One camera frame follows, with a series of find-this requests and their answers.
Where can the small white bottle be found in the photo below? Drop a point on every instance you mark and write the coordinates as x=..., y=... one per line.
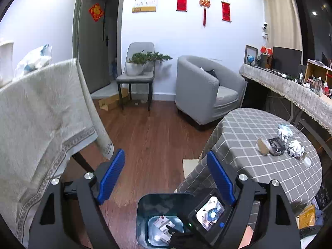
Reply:
x=300, y=77

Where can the crumpled foil ball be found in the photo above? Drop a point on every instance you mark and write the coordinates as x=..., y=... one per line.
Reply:
x=284, y=132

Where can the picture frame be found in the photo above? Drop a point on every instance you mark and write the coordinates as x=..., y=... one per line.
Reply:
x=251, y=49

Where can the yellow packet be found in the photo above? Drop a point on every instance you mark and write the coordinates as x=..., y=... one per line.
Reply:
x=306, y=216

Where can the dark cushion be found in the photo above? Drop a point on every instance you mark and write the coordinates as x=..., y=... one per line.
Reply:
x=212, y=73

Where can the open cardboard box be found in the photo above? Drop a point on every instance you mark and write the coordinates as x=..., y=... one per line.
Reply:
x=315, y=72

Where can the black monitor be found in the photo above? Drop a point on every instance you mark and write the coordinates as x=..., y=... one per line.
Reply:
x=286, y=59

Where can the dark pen holder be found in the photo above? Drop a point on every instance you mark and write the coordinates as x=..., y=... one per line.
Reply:
x=264, y=61

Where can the white ceramic pot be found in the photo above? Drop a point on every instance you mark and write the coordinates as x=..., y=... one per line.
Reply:
x=5, y=62

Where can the potted green plant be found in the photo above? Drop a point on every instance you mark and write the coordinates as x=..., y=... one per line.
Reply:
x=137, y=58

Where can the grey green door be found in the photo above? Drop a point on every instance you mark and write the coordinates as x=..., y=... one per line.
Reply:
x=90, y=51

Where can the flat cardboard box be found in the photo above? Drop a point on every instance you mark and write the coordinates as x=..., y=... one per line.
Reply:
x=112, y=101

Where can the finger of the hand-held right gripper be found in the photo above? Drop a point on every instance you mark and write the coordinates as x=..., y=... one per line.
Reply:
x=180, y=240

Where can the table with beige cloth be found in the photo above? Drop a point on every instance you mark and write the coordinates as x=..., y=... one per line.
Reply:
x=39, y=122

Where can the small blue globe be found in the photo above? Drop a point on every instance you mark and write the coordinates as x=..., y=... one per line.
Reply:
x=250, y=59

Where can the red diamond door sticker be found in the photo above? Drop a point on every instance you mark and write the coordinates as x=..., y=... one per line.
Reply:
x=96, y=12

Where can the black glossy packet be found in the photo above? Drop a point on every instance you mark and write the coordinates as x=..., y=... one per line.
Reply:
x=277, y=146

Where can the white round lid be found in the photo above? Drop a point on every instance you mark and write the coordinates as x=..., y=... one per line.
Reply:
x=306, y=162

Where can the white security camera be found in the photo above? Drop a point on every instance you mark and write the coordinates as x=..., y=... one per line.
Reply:
x=265, y=28

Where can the beige floor mat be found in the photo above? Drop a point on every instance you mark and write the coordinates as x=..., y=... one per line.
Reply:
x=189, y=170

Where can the grey dining chair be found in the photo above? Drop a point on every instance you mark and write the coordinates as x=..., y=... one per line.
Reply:
x=134, y=79

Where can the dark trash bin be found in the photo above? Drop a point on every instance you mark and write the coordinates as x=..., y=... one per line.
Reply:
x=145, y=207

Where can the grey armchair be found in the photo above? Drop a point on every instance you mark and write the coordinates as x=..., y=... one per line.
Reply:
x=197, y=90

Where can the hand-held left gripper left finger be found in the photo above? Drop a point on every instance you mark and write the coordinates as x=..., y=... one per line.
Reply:
x=111, y=176

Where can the cardboard tape roll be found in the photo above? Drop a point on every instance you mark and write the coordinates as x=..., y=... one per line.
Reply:
x=263, y=145

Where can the small red flags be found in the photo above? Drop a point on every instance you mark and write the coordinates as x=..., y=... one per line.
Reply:
x=265, y=49

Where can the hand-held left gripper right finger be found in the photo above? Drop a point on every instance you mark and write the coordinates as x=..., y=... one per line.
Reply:
x=220, y=179

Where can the beige curtain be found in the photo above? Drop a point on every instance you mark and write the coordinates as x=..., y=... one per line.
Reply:
x=281, y=18

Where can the white red printed wrapper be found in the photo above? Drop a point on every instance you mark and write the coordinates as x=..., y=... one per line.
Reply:
x=162, y=221

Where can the white plastic bag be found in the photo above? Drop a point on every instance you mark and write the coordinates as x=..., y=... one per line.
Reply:
x=33, y=59

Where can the crumpled white paper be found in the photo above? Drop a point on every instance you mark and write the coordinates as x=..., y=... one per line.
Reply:
x=295, y=148

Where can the grey fringed counter cloth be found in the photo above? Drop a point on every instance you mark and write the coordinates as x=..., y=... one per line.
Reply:
x=285, y=88

